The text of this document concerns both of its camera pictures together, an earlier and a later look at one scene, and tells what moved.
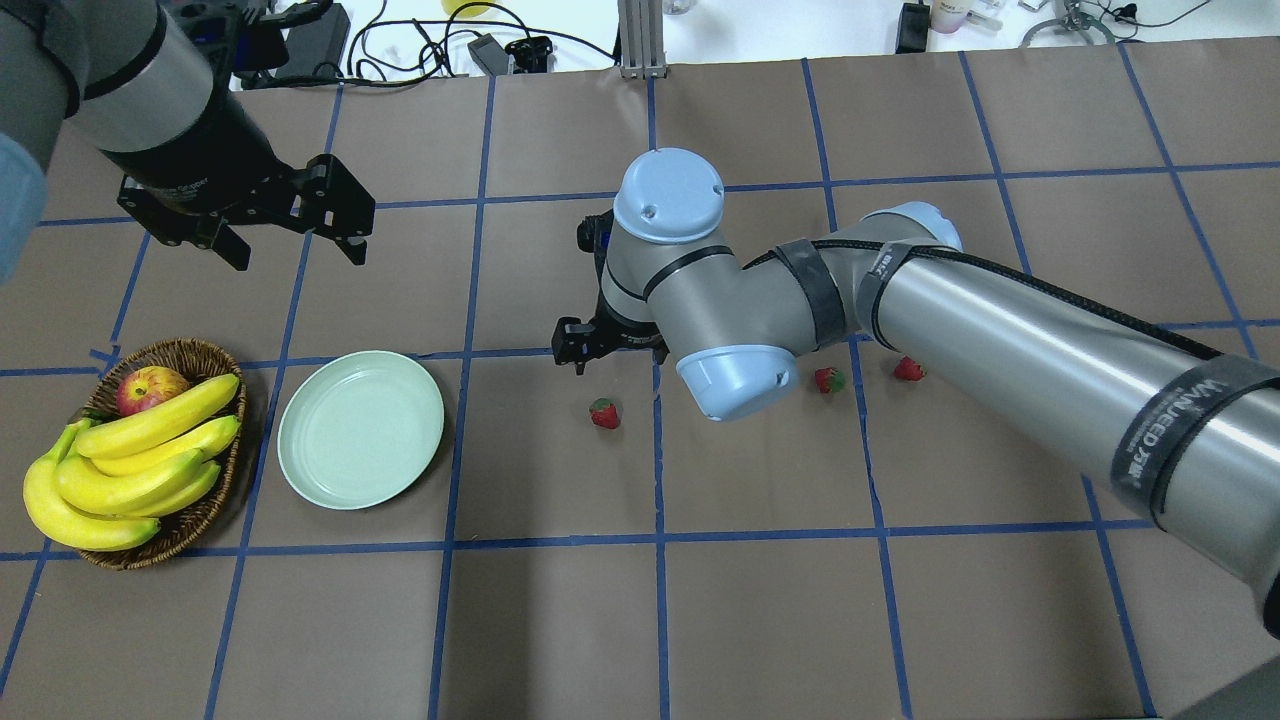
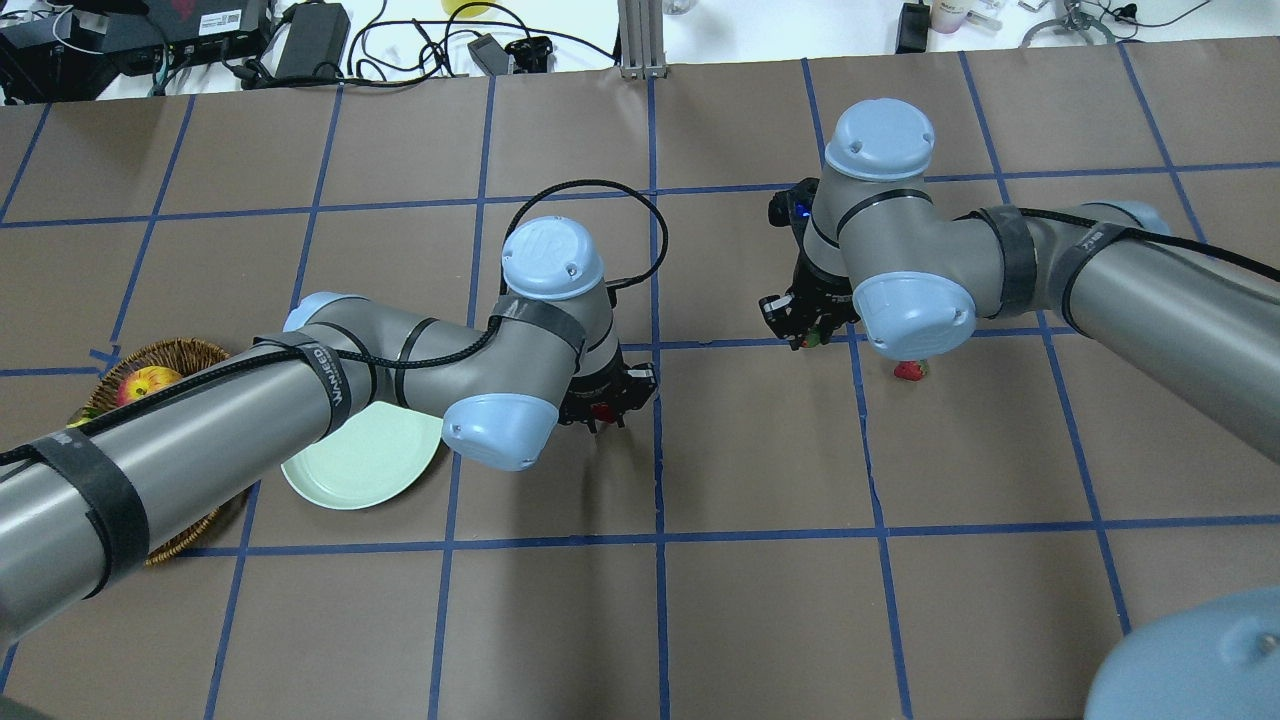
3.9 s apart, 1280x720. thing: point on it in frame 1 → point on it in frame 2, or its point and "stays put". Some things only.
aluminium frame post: x=641 y=30 stays put
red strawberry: x=604 y=413 stays put
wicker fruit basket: x=201 y=364 stays put
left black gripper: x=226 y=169 → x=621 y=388
